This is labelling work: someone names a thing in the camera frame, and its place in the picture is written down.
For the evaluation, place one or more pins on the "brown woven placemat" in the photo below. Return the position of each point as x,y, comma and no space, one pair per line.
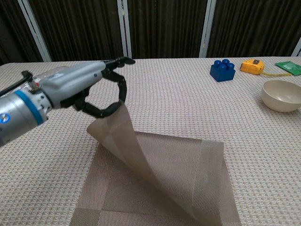
176,164

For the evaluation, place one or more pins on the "beige bowl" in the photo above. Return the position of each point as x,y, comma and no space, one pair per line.
277,101

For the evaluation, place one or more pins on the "white screen frame post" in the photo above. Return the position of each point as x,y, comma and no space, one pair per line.
207,28
124,30
297,49
35,30

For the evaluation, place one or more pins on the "blue toy building block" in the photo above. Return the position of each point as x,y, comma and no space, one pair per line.
222,73

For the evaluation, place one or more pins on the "yellow tape measure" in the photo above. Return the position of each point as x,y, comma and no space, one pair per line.
251,66

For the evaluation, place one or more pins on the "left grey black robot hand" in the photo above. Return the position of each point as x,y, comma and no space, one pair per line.
73,82

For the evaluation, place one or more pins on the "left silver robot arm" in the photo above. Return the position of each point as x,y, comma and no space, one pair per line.
16,113

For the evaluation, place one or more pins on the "clear plastic water bottle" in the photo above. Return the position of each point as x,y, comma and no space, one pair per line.
60,70

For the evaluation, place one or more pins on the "pink white woven tablecloth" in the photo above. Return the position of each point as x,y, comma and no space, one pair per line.
176,99

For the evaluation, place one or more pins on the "green flat packet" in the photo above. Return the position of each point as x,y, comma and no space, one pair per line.
290,67

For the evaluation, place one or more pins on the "dark pleated screen panel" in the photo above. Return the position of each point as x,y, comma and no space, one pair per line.
80,28
11,28
164,28
254,26

